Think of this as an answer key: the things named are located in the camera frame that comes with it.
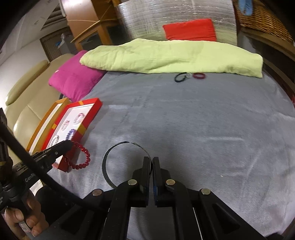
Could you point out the blue cloth in basket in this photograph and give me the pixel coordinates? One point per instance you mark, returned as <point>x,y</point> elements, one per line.
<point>246,7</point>

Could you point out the orange gift box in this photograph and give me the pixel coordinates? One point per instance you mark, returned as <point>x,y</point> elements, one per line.
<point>39,136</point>

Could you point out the wooden cabinet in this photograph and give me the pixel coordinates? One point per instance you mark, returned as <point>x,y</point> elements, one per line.
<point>89,17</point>

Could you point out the person's left hand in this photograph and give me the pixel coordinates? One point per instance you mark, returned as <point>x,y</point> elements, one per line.
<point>35,219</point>

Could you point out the wooden side shelf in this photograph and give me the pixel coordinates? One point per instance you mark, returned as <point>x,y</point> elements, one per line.
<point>278,56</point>

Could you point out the red box lid tray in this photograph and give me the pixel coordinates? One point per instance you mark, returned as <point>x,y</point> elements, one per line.
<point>71,125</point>

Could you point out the grey bed blanket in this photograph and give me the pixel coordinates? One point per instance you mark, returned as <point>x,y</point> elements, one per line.
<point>232,134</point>

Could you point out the magenta pillow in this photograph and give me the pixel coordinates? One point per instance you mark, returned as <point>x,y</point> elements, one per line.
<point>75,80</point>

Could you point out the wicker basket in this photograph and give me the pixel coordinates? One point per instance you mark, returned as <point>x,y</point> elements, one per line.
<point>264,20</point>

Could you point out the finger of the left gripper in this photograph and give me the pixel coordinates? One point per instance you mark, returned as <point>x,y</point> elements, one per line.
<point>52,157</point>

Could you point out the maroon hair band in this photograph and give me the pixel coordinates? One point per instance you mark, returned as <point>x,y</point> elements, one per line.
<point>199,76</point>

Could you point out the beige leather sofa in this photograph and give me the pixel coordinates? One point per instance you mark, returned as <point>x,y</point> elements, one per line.
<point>31,97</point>

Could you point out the light green folded quilt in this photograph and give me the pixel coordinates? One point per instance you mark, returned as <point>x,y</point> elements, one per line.
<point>174,56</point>

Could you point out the silver foil insulation panel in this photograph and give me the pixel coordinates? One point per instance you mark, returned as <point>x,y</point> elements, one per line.
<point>144,19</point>

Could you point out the small red pillow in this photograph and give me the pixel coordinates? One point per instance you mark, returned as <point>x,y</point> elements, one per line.
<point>195,30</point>

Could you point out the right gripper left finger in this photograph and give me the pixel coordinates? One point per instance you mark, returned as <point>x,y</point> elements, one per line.
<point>108,218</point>

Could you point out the silver metal bangle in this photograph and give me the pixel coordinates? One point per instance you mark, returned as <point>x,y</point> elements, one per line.
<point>121,160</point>

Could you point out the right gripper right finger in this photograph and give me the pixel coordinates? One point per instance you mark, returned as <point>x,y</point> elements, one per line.
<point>197,214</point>

